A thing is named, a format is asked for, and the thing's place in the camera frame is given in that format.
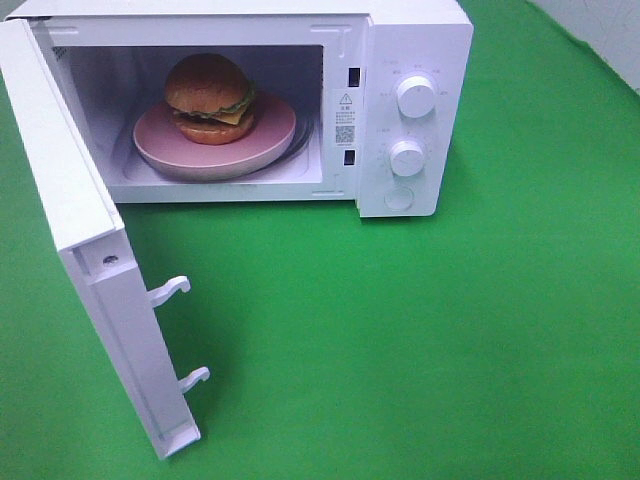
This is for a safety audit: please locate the burger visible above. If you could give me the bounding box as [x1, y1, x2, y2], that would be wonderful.
[164, 53, 256, 145]

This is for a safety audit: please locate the pink plate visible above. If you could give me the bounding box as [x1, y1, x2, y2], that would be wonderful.
[133, 93, 296, 182]

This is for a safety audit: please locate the white microwave door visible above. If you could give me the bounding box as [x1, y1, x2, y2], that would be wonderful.
[1, 19, 209, 459]

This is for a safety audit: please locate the glass turntable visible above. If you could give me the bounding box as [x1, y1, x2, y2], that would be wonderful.
[277, 113, 315, 163]

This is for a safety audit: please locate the white lower timer knob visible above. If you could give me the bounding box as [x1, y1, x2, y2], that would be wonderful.
[389, 140, 426, 177]

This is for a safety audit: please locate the white microwave oven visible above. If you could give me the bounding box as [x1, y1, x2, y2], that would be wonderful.
[1, 1, 473, 217]

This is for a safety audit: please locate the white upper power knob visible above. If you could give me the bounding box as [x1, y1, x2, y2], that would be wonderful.
[396, 74, 436, 119]

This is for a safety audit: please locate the green tablecloth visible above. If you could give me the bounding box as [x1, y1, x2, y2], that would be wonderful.
[1, 1, 639, 479]

